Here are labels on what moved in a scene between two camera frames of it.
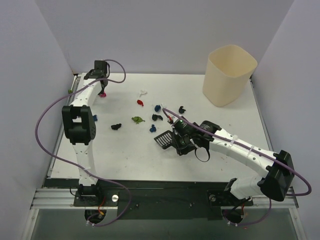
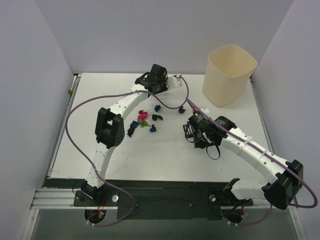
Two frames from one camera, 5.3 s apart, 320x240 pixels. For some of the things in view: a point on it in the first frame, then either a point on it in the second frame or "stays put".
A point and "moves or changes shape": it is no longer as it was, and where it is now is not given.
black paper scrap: (181, 110) stays put
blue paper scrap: (153, 129) stays put
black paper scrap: (154, 117) stays put
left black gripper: (102, 85) → (158, 81)
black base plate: (156, 199) stays put
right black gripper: (175, 137) → (194, 133)
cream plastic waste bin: (229, 69) stays put
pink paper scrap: (102, 95) moves or changes shape
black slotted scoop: (164, 140) moves or changes shape
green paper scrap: (137, 119) → (143, 123)
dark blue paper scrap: (157, 108) stays put
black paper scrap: (116, 126) moves or changes shape
